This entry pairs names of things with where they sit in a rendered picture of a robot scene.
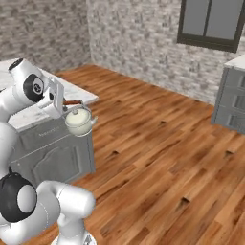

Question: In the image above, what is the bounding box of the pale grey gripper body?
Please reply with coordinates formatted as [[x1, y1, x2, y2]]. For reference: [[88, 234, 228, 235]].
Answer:
[[48, 77, 67, 120]]

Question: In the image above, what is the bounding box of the grey drawer front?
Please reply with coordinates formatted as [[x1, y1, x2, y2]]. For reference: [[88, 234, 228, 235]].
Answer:
[[19, 122, 89, 154]]

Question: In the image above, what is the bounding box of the grey island cabinet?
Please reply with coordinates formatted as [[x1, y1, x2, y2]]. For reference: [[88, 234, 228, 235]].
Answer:
[[8, 118, 97, 188]]

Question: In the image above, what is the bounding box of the grey cabinet door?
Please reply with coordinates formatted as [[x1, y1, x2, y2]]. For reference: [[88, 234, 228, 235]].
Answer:
[[31, 140, 88, 186]]

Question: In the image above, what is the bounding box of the dark framed window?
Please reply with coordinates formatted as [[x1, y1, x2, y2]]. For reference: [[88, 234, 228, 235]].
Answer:
[[176, 0, 245, 55]]

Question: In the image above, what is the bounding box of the grey cupboard run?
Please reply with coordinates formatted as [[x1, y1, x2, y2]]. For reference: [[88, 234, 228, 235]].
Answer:
[[210, 54, 245, 135]]

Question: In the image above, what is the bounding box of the cream kettle with brown handle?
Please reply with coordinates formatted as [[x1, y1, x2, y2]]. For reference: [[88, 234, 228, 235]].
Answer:
[[62, 99, 100, 138]]

